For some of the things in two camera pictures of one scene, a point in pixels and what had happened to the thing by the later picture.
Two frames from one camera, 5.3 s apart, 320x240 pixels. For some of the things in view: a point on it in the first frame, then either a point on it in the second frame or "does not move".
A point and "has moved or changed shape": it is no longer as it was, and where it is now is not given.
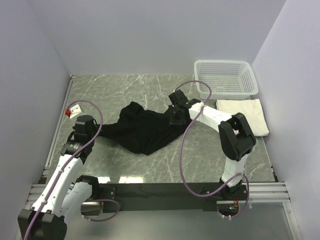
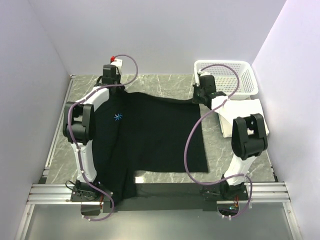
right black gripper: [173, 120] -> [195, 99]
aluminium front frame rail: [259, 193] does not move
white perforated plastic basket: [227, 79] does not move
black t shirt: [141, 131] has moved or changed shape
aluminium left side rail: [45, 174] does not move
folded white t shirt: [251, 110] does not move
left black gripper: [95, 128] -> [118, 76]
